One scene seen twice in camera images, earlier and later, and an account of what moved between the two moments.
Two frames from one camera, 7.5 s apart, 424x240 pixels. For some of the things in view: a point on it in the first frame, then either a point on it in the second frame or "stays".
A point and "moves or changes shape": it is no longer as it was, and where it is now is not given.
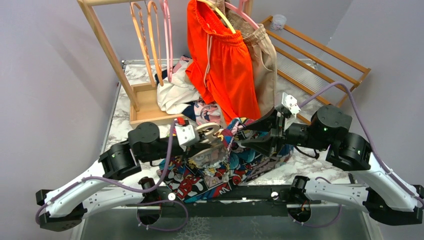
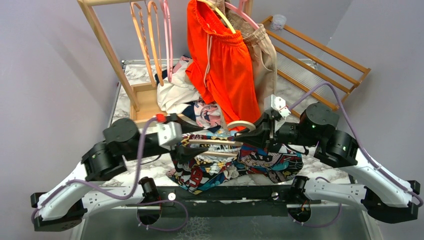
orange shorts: (219, 66) stays
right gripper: (269, 122) stays
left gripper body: (189, 152) -> (172, 152)
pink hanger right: (240, 10) stays
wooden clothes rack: (142, 98) stays
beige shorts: (262, 54) stays
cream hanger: (210, 130) -> (223, 142)
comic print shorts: (215, 172) moves or changes shape
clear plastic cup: (278, 22) stays
